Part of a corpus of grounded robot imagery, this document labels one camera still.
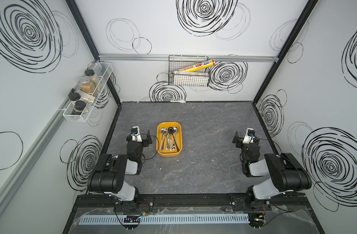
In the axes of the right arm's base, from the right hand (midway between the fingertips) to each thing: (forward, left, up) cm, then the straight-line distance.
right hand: (246, 133), depth 88 cm
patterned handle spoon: (+7, +45, -9) cm, 46 cm away
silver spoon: (+6, +51, -9) cm, 52 cm away
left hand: (0, +65, +1) cm, 65 cm away
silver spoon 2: (-3, +47, -9) cm, 48 cm away
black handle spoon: (+6, +47, -8) cm, 48 cm away
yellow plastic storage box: (-1, +41, -7) cm, 42 cm away
